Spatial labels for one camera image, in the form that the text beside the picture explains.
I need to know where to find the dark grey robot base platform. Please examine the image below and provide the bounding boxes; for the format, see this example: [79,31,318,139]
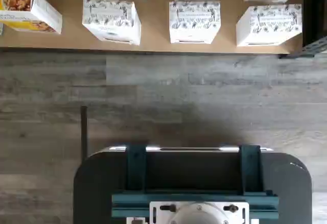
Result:
[73,146,313,224]

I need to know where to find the black metal shelf rack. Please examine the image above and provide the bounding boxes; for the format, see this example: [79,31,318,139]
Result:
[277,0,327,60]

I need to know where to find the yellow white granola box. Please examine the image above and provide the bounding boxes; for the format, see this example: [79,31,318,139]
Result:
[0,0,63,35]

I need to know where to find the white patterned cartons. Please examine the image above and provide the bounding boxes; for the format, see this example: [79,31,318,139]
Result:
[0,0,305,55]

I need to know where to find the thin black rod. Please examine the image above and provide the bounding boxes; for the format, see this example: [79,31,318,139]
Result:
[80,105,89,158]

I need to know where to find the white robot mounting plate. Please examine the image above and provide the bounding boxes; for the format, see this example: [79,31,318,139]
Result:
[149,201,250,224]

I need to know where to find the teal metal mounting frame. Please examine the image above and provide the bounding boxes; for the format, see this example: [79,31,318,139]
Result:
[111,144,279,219]

